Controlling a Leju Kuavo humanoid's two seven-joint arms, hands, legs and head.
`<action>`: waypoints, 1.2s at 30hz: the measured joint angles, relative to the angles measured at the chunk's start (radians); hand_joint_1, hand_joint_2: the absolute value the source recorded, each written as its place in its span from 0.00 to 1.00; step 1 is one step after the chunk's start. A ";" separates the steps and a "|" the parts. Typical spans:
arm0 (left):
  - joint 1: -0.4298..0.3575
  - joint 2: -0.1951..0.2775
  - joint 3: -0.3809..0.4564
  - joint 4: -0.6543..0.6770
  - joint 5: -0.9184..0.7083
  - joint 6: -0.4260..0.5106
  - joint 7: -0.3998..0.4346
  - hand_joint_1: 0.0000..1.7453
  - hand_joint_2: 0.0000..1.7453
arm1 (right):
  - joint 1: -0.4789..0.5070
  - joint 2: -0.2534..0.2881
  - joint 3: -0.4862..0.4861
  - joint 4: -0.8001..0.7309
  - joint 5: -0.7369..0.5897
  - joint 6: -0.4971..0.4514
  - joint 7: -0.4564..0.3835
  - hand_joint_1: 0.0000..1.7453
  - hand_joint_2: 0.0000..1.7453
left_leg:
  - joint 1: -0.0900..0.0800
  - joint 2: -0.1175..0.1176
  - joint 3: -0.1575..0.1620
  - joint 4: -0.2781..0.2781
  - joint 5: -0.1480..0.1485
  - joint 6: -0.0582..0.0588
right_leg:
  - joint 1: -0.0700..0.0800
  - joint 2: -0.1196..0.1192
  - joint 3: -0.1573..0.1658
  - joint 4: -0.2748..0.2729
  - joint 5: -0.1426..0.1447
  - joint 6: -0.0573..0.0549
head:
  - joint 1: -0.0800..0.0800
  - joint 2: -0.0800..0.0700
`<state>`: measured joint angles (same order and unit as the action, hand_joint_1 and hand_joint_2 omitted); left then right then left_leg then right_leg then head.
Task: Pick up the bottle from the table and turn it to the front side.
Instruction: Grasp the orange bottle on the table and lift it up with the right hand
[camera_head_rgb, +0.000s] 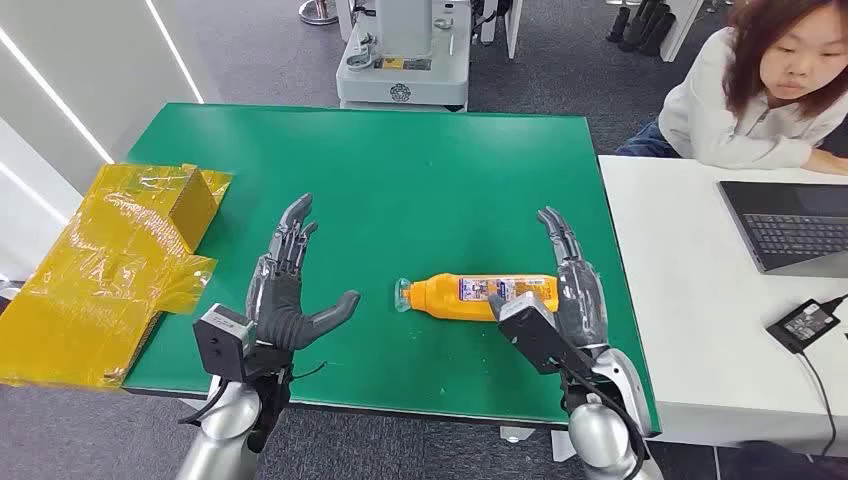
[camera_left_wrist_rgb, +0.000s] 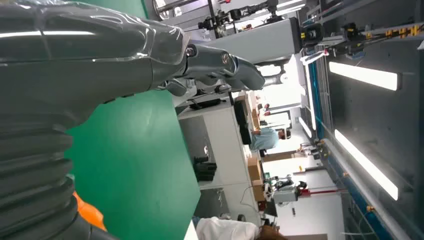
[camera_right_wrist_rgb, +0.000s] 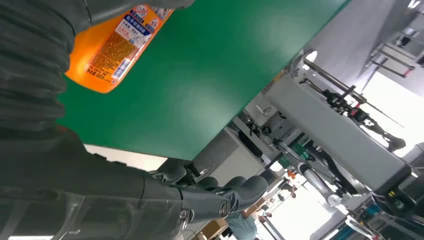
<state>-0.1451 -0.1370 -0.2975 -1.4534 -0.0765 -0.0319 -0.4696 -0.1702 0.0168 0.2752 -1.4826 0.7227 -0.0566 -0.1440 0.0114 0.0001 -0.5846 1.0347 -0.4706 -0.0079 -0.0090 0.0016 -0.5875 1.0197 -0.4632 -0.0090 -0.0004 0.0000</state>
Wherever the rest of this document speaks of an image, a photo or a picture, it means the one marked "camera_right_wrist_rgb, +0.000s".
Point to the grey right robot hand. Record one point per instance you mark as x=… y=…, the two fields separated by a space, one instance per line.
x=99 y=198

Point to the brown cardboard box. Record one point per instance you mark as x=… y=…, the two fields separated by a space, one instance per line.
x=213 y=230

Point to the person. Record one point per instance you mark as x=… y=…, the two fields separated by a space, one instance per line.
x=243 y=227

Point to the white machine base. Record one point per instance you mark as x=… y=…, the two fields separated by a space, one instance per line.
x=331 y=139

